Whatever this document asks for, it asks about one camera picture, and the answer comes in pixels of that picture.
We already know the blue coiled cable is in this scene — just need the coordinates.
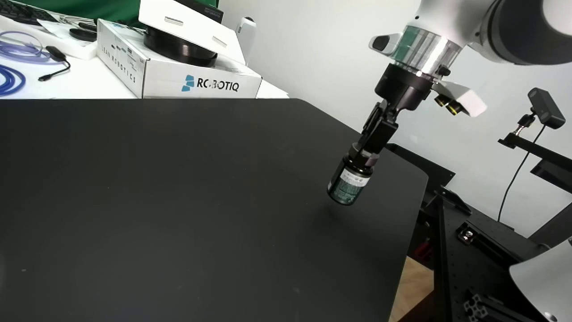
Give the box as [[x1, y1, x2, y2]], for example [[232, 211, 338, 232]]
[[0, 29, 59, 97]]

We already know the black cable with plug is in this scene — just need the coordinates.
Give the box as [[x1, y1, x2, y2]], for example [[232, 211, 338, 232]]
[[38, 45, 73, 84]]

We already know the dark green bottle white cap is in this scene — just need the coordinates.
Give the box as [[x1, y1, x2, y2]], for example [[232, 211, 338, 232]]
[[327, 156, 372, 206]]

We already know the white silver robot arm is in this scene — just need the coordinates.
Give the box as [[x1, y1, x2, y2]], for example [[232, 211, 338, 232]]
[[349, 0, 572, 164]]

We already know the black round device on box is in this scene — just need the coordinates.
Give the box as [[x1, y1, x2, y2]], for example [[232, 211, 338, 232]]
[[145, 29, 218, 66]]

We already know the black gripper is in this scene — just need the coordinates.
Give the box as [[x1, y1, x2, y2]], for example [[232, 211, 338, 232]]
[[350, 64, 433, 161]]

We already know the white Robotiq cardboard box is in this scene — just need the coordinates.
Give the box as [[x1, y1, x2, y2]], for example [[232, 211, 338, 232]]
[[97, 0, 261, 98]]

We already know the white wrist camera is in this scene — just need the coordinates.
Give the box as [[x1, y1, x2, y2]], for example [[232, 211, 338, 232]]
[[433, 80, 486, 116]]

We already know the black metal stand frame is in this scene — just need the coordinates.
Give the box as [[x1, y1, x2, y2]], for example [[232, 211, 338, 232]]
[[390, 143, 570, 322]]

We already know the black camera on stand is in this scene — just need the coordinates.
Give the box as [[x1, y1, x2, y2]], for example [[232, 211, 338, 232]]
[[527, 88, 565, 129]]

